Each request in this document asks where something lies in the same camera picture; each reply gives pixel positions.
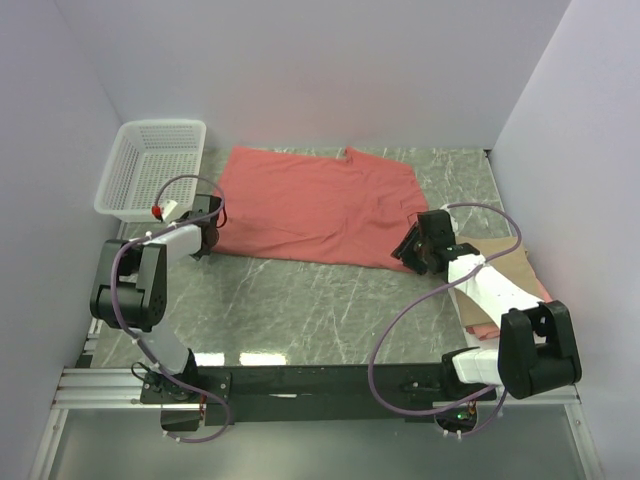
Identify folded tan t-shirt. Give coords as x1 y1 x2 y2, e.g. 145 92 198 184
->
454 236 551 341

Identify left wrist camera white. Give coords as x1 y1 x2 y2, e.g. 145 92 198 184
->
151 200 184 223

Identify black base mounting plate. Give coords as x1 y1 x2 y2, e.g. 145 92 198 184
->
139 363 481 432

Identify white plastic basket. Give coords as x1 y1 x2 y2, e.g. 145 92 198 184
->
94 119 206 223

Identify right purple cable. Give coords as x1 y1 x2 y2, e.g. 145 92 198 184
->
367 202 524 437

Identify aluminium rail frame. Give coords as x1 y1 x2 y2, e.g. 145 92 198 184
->
27 219 581 480

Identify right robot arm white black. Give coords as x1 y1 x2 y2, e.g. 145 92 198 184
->
392 210 582 399

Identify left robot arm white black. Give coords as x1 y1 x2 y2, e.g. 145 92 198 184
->
89 195 225 402

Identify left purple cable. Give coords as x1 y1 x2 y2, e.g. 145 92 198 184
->
110 174 234 445

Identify red t-shirt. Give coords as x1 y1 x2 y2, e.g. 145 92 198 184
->
215 147 428 271

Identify purple cable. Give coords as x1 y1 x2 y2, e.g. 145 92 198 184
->
110 174 234 445
367 202 524 437

